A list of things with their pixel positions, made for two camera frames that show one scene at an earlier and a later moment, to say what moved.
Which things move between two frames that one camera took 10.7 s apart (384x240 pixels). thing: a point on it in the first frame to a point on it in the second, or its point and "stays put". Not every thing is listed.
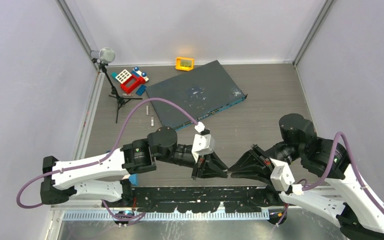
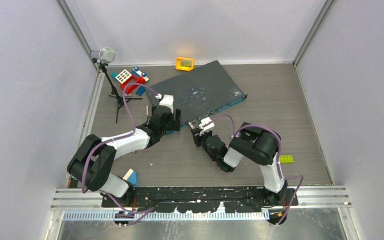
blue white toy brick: x=136 y=72 stays put
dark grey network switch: x=203 y=91 stays put
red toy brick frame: x=139 y=82 stays put
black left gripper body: x=200 y=165 to x=172 y=125
